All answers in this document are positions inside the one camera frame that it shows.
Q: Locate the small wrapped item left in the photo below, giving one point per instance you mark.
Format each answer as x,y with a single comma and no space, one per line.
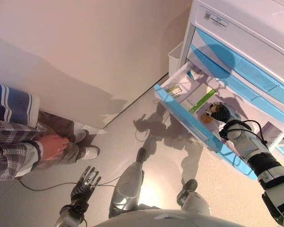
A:
175,90

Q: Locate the white and blue box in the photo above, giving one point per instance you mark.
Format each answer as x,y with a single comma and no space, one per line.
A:
194,73

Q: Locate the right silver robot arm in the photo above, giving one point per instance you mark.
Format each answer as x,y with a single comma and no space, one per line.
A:
255,146

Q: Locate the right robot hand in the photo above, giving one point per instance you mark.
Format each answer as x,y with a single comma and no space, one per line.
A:
223,113

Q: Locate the white medical cart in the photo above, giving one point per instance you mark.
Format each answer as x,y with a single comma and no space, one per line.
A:
251,47

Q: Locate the white cart side bin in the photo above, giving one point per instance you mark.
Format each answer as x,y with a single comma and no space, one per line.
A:
175,59

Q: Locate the blue front cart drawer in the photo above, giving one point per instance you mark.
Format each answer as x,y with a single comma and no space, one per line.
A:
191,127

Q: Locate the grey robot torso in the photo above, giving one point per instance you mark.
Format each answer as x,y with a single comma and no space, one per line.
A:
180,220

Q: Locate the white box green stripe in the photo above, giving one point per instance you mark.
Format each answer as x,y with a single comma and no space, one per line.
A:
198,100

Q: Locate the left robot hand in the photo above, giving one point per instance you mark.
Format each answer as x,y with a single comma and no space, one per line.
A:
84,188

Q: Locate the left robot leg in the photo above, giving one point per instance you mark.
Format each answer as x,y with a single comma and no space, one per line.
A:
129,184

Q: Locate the person in plaid shirt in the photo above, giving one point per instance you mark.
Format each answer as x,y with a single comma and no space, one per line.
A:
14,142

